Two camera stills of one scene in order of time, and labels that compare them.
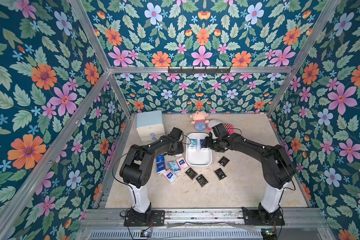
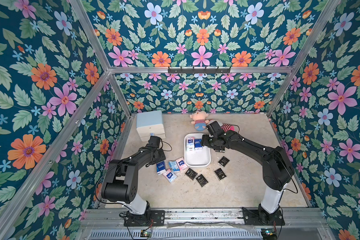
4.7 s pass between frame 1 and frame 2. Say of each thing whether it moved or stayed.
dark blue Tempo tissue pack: moved
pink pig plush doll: stayed
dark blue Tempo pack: stayed
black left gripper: moved
